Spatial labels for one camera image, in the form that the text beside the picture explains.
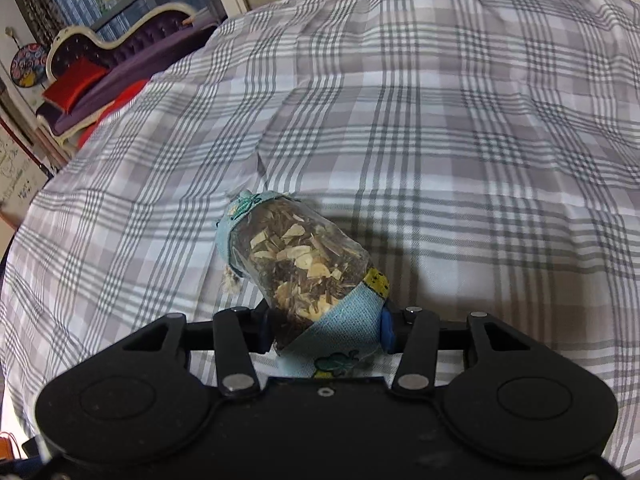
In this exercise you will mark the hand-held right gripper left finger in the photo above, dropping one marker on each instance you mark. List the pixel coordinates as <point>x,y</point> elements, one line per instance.
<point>260,330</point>

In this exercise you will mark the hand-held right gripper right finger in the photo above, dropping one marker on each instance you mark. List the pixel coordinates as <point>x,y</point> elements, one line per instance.
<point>386,330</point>

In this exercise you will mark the herb sachet with blue fabric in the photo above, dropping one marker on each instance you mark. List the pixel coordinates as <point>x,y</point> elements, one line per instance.
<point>300,260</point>

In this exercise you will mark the grey plaid blanket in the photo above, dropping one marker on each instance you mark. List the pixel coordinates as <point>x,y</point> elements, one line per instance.
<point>425,135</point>

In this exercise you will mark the red cloth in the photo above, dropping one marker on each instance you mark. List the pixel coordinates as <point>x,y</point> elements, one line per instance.
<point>112,110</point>

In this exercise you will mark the white cartoon cabinet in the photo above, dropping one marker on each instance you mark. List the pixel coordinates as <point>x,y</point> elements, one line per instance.
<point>17,170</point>

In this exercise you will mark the purple chaise sofa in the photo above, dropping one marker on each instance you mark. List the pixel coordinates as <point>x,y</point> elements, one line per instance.
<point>140,55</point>

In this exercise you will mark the red cushion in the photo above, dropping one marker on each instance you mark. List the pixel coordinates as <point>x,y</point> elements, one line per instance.
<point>75,85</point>

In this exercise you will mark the round colourful plate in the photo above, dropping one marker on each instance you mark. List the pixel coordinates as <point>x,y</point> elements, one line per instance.
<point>29,66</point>

